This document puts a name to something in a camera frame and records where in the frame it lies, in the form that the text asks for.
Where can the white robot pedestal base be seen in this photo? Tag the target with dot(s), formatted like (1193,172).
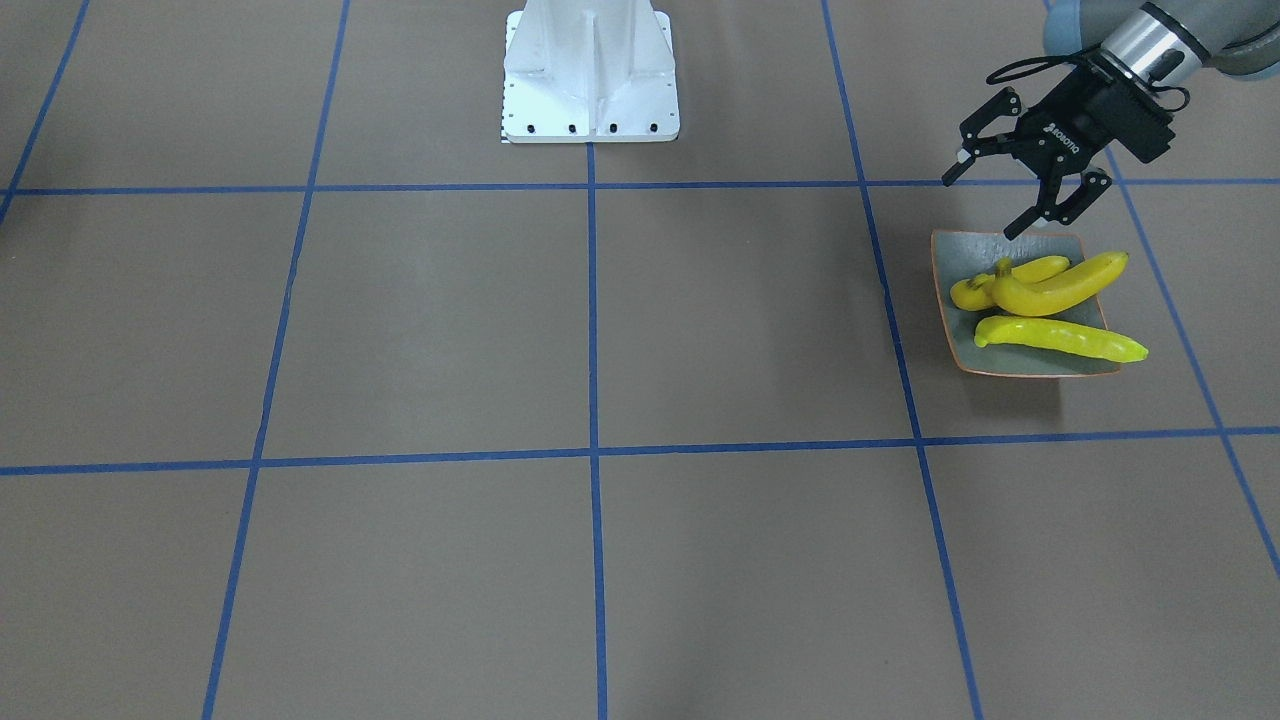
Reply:
(589,72)

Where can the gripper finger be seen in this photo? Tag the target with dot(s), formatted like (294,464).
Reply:
(975,142)
(1049,208)

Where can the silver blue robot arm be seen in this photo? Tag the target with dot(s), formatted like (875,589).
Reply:
(1158,44)

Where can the grey square plate orange rim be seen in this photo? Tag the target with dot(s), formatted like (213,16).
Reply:
(959,255)

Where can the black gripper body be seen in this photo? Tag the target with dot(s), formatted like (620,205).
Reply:
(1072,118)

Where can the yellow banana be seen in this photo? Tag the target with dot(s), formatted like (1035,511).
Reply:
(1067,289)
(1057,335)
(973,293)

